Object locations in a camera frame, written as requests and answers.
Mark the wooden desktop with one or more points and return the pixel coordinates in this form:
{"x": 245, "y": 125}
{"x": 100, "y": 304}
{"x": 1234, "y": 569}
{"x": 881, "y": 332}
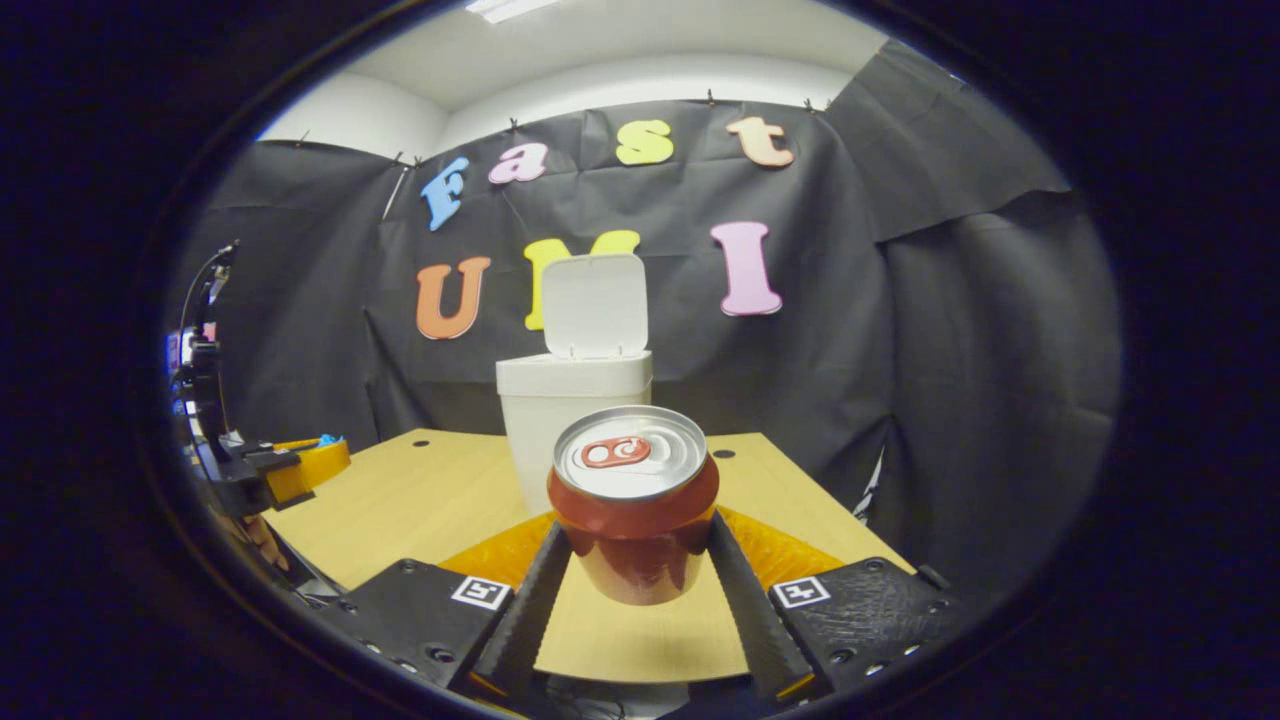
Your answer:
{"x": 420, "y": 500}

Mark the white desktop garbage bin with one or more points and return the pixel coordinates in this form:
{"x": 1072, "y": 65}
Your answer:
{"x": 530, "y": 420}

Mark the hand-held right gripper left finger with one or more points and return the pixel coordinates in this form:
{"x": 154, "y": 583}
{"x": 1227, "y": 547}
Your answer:
{"x": 530, "y": 610}

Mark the black backdrop cloth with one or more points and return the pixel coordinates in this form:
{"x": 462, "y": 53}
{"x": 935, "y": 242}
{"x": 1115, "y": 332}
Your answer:
{"x": 950, "y": 350}

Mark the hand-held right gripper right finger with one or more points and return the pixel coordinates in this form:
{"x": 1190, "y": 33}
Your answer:
{"x": 750, "y": 620}

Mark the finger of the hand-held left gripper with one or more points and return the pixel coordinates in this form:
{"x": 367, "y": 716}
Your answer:
{"x": 310, "y": 465}

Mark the red pop can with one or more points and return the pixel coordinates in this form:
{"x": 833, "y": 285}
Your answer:
{"x": 635, "y": 520}

